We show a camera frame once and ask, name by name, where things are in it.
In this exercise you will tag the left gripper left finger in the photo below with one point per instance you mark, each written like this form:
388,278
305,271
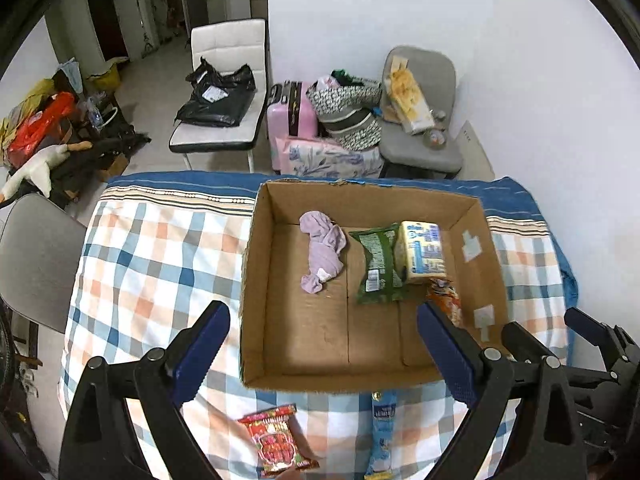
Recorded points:
99,441

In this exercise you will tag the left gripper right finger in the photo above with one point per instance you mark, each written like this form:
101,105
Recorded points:
450,354

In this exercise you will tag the orange panda snack packet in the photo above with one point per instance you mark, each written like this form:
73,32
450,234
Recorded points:
441,293

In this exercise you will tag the white blue tissue pack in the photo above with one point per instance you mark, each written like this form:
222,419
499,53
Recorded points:
418,252

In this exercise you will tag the green snack packet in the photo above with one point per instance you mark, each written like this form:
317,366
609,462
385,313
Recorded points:
381,282

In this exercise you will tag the purple cloth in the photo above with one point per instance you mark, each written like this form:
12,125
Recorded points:
326,242

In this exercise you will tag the blue Nestle milk sachet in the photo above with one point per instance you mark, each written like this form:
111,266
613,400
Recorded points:
383,422

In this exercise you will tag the red snack packet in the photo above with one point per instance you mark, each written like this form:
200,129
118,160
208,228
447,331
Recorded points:
276,442

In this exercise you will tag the plaid checkered bed quilt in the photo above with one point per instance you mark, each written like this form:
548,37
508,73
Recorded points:
161,246

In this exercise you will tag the grey chair at left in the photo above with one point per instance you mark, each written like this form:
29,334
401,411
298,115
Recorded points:
40,253

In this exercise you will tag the open cardboard milk box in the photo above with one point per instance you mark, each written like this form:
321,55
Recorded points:
327,303

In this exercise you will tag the white goose plush toy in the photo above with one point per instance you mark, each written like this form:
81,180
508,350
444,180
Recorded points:
37,170

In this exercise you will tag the red plastic bag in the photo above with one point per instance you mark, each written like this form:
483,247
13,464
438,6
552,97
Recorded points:
46,122

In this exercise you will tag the floral pillow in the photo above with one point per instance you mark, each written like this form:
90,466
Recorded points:
323,158

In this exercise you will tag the yellow snack box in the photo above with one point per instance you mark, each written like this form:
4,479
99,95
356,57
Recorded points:
406,98

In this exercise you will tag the black bag on chair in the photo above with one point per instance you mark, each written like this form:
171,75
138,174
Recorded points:
217,100

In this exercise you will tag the pink suitcase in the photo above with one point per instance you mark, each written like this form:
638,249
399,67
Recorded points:
289,111

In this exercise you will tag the zebra patterned bag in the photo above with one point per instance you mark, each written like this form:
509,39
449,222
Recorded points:
347,112

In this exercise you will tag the white padded chair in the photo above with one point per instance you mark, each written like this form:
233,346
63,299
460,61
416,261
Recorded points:
228,46

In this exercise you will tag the grey chair by wall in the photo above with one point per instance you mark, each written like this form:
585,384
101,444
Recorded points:
404,153

